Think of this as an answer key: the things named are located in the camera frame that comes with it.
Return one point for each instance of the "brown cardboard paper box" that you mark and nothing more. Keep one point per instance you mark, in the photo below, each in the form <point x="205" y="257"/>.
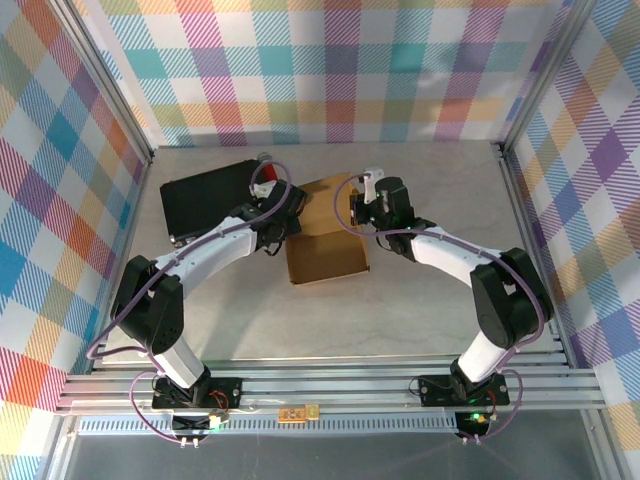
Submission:
<point x="325" y="255"/>

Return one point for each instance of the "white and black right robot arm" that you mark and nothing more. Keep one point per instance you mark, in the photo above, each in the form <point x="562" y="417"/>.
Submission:
<point x="445" y="255"/>

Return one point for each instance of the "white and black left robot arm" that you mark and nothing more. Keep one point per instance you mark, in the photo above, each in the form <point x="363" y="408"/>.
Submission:
<point x="210" y="250"/>

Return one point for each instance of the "red cylinder with grey cap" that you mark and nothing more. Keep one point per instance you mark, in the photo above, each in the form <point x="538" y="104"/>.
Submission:
<point x="270" y="172"/>

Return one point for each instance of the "black flat case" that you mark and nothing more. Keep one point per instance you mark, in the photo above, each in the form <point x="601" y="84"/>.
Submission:
<point x="200" y="200"/>

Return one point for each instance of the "small pale wooden block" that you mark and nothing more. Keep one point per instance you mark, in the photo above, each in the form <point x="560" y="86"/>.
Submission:
<point x="313" y="411"/>

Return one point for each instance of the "small orange circuit board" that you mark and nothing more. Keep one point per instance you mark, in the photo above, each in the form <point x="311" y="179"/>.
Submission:
<point x="292" y="415"/>

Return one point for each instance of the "black left controller board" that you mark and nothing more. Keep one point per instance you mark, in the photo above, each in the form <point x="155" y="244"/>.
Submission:
<point x="192" y="424"/>

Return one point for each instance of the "black controller board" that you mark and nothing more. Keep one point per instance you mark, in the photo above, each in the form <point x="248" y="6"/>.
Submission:
<point x="192" y="424"/>
<point x="472" y="422"/>

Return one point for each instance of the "black right controller board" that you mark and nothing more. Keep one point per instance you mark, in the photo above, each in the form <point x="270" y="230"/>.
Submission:
<point x="472" y="422"/>

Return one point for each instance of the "aluminium side rail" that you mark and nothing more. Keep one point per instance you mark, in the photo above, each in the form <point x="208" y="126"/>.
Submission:
<point x="134" y="225"/>
<point x="525" y="215"/>

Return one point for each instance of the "aluminium frame rails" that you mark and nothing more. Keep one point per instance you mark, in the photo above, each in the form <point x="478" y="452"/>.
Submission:
<point x="325" y="387"/>

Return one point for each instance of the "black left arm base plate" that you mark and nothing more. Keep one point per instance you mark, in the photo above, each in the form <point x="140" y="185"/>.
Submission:
<point x="227" y="392"/>

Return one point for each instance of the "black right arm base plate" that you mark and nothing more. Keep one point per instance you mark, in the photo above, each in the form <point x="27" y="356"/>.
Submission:
<point x="435" y="390"/>

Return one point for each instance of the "aluminium corner post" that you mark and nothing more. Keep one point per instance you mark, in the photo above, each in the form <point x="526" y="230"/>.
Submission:
<point x="545" y="75"/>
<point x="105" y="77"/>

